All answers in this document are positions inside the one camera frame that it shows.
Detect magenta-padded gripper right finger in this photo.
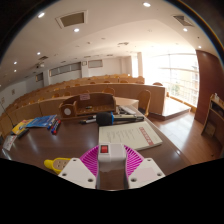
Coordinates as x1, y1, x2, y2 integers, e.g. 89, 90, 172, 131
123, 145, 167, 190

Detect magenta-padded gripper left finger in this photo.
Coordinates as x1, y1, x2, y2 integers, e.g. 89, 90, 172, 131
57, 145, 101, 190

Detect white charger with red switch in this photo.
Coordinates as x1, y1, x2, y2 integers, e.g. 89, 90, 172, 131
97, 142, 129, 190

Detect white paper booklet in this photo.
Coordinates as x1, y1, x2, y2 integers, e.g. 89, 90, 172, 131
98, 120, 164, 152

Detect red marker pen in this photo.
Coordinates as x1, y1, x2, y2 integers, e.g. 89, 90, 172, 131
53, 119, 62, 135

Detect black marker pen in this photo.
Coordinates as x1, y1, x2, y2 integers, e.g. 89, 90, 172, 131
79, 115, 98, 125

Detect blue booklet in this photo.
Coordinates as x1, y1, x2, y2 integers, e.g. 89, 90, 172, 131
25, 114, 58, 129

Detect black remote control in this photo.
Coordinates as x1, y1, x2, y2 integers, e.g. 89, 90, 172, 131
16, 128, 30, 139

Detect wooden desk organizer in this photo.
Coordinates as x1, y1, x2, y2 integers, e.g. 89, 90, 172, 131
58, 92, 118, 120

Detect wooden chair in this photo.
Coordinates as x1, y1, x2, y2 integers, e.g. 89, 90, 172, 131
137, 89, 152, 116

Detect white leaflet with red print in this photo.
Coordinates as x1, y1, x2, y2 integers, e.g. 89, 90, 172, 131
2, 134, 18, 152

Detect wooden shelf unit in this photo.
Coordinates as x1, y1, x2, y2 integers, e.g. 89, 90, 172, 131
200, 93, 224, 148

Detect rows of wooden seats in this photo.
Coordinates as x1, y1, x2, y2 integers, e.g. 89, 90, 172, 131
0, 73, 146, 134

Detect large bright window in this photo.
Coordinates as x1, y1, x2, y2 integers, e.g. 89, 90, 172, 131
143, 53, 200, 108

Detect recessed ceiling lights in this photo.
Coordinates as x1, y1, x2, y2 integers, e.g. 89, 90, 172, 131
0, 1, 204, 74

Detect large ceiling air vent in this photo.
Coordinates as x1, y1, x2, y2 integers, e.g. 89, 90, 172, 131
54, 9, 89, 29

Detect small ceiling air vent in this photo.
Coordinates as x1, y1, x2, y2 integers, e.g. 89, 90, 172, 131
172, 13, 195, 28

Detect black microphone with blue ring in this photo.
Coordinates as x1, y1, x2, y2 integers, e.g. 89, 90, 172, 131
95, 111, 145, 127

